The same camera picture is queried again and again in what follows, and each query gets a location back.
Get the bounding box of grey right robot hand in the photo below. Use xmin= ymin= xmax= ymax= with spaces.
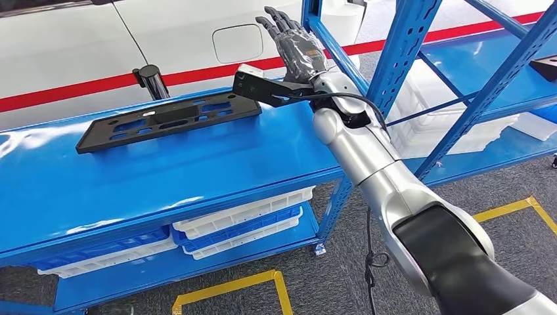
xmin=255 ymin=6 xmax=329 ymax=83

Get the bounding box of black perforated plastic panel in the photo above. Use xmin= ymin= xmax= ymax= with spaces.
xmin=75 ymin=89 xmax=263 ymax=155

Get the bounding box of blue metal shelf rack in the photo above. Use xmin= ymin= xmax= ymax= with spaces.
xmin=0 ymin=0 xmax=443 ymax=315
xmin=385 ymin=0 xmax=557 ymax=188

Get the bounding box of black flat plastic part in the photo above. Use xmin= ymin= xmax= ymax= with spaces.
xmin=528 ymin=55 xmax=557 ymax=83

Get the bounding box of white plastic crate stack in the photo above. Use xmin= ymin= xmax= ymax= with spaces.
xmin=387 ymin=58 xmax=521 ymax=159

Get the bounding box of white car with red stripe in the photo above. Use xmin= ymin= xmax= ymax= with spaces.
xmin=0 ymin=0 xmax=545 ymax=131

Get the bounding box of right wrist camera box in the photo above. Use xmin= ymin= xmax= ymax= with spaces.
xmin=232 ymin=63 xmax=288 ymax=109

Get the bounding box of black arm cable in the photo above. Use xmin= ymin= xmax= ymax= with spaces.
xmin=300 ymin=92 xmax=391 ymax=315

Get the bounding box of black glossy post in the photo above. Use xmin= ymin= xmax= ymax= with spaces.
xmin=132 ymin=64 xmax=171 ymax=102

